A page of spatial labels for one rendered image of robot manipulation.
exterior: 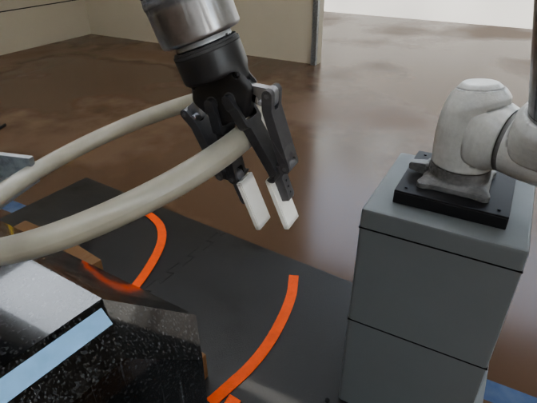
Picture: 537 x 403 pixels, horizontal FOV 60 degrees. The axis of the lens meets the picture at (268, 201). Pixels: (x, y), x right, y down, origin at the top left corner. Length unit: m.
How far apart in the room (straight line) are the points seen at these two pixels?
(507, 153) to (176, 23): 0.88
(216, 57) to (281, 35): 5.37
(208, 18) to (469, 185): 0.94
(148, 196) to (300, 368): 1.43
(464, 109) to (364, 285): 0.55
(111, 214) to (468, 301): 1.02
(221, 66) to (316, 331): 1.58
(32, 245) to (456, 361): 1.20
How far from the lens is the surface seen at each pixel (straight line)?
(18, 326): 0.97
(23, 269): 1.10
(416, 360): 1.50
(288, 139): 0.52
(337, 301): 2.10
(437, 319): 1.38
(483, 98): 1.21
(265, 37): 5.97
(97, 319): 0.95
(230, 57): 0.50
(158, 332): 1.07
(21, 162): 0.90
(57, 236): 0.50
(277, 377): 1.81
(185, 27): 0.48
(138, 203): 0.48
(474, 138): 1.21
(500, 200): 1.31
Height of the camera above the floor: 1.44
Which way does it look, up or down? 31 degrees down
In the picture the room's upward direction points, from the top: straight up
